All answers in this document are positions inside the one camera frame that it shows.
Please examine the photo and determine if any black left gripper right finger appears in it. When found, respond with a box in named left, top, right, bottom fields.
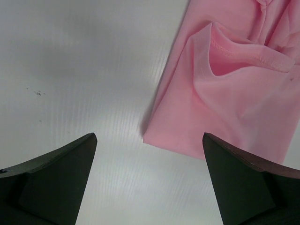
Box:
left=202, top=133, right=300, bottom=225

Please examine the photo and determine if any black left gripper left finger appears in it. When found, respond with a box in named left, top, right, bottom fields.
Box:
left=0, top=133, right=97, bottom=225

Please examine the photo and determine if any pink t shirt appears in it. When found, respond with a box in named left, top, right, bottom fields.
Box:
left=143, top=0, right=300, bottom=163

